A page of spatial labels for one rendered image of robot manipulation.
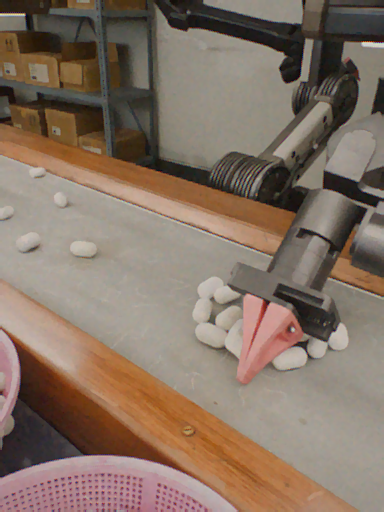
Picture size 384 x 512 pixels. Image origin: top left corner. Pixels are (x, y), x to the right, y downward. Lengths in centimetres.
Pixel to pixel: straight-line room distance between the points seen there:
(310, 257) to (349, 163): 10
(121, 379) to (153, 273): 22
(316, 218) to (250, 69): 232
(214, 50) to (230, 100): 28
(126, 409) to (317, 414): 17
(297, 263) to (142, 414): 19
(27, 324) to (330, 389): 31
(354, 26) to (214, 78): 259
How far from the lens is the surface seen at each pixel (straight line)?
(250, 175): 88
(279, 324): 42
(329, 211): 47
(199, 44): 292
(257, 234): 69
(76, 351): 46
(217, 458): 37
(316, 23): 30
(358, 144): 49
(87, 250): 66
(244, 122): 281
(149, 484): 37
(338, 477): 41
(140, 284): 60
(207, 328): 49
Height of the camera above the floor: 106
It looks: 29 degrees down
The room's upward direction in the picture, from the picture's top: 1 degrees clockwise
